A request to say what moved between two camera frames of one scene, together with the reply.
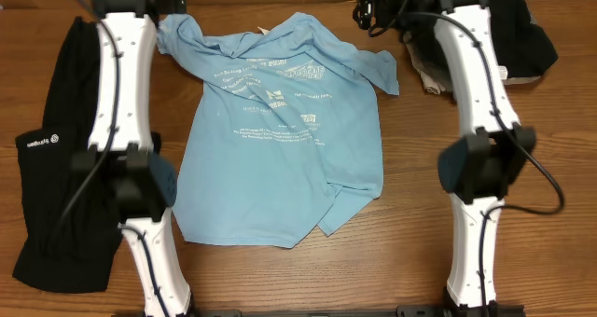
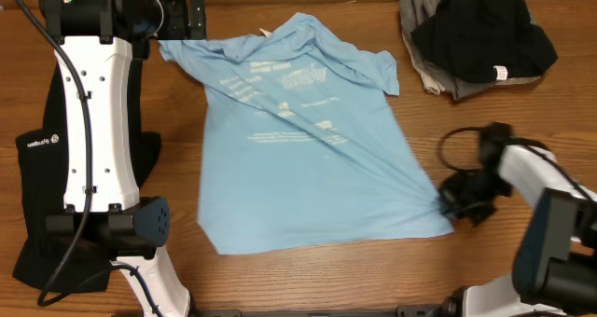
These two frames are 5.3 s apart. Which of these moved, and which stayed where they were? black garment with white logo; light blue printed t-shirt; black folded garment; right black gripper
Moved: right black gripper; light blue printed t-shirt
Stayed: black garment with white logo; black folded garment
